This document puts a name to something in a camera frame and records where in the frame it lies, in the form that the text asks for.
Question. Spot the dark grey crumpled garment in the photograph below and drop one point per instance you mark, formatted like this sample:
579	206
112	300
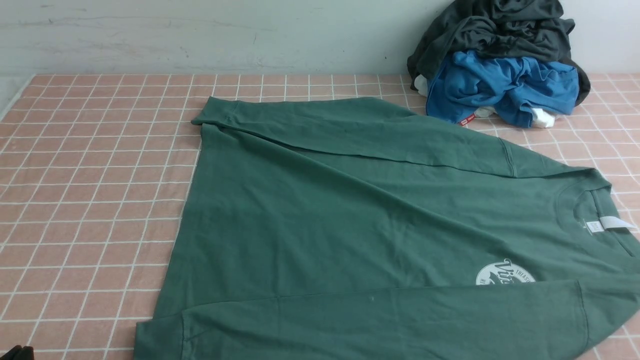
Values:
498	29

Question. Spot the blue crumpled garment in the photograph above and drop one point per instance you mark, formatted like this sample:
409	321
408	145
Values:
512	86

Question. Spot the green long-sleeved shirt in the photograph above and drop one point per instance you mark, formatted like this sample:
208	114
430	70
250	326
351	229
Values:
356	229

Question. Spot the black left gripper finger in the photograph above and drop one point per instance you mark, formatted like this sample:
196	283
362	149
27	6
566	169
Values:
19	352

